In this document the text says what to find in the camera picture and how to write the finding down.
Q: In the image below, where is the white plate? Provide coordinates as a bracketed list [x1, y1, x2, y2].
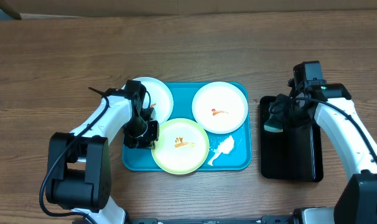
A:
[134, 77, 174, 125]
[192, 82, 248, 134]

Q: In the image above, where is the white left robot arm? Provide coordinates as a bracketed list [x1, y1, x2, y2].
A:
[39, 80, 159, 223]

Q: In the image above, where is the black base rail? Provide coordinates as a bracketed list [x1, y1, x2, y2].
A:
[125, 215, 300, 224]

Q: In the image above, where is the black plastic tray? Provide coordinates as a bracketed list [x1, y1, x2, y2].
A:
[259, 96, 323, 182]

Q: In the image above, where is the white foam blob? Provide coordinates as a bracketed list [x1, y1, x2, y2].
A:
[208, 135, 235, 166]

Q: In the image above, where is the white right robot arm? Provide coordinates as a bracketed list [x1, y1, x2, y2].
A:
[263, 61, 377, 223]

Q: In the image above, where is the green yellow sponge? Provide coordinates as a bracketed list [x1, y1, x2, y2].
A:
[264, 113, 284, 133]

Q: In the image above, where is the light green plate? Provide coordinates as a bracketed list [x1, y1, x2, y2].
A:
[151, 118, 210, 175]

